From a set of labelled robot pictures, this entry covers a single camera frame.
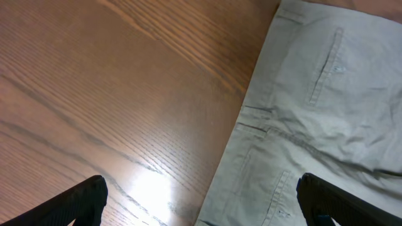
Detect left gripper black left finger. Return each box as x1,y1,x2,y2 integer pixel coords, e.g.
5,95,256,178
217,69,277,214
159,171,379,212
1,175,108,226

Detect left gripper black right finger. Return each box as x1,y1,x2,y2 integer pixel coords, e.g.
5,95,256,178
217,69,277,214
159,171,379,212
296,173,401,226

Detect khaki green shorts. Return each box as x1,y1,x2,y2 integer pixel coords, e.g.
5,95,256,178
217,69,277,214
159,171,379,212
196,1,401,225

